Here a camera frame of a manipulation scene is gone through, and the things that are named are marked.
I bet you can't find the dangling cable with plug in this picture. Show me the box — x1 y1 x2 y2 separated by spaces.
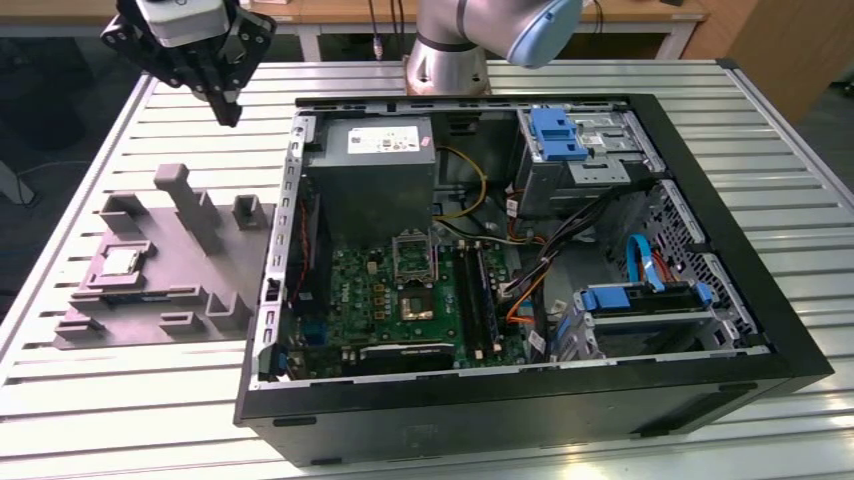
369 0 388 59

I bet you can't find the white stand leg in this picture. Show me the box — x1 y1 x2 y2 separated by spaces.
0 158 37 205

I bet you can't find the blue disk carrier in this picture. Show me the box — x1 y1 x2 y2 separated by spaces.
530 107 589 162
580 282 716 314

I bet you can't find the silver drive cage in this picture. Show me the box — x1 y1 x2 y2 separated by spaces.
573 282 769 361
517 107 669 216

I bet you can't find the wooden cabinet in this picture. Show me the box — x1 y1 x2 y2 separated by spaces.
684 0 854 126

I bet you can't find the metal locking lever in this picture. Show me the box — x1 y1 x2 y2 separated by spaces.
429 232 444 289

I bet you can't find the power wire bundle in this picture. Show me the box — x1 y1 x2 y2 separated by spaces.
433 219 546 247

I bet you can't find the blue data cable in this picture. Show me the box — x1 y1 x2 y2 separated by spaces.
626 233 669 294

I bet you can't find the green motherboard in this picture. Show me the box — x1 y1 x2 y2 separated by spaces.
279 232 536 379

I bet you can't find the white rounded camera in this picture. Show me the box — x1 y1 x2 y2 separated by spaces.
137 0 234 50

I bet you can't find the grey parts rack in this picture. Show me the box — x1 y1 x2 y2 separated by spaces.
51 163 279 351

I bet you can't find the black graphics card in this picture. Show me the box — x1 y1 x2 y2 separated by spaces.
357 342 456 374

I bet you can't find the black PC case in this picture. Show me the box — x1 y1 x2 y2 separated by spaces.
231 92 837 469

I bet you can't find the black sleeved cable bundle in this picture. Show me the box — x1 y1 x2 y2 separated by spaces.
500 184 660 296

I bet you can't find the wooden desk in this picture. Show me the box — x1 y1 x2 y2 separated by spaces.
0 0 713 62

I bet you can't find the yellow wire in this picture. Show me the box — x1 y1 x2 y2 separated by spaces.
433 144 489 220

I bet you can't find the black case fan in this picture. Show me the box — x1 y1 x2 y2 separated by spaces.
293 174 337 317

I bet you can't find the twisted fan wire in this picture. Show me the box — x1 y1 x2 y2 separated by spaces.
295 197 317 306

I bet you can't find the silver CPU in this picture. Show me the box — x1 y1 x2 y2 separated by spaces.
98 247 143 276

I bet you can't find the orange wire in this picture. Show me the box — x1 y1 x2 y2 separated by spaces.
505 289 536 329

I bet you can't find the grey power supply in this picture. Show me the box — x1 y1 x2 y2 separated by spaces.
303 113 440 239

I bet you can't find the CPU socket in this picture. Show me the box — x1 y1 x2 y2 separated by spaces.
398 289 441 322

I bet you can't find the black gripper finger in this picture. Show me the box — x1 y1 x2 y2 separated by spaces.
99 13 230 128
222 10 279 128

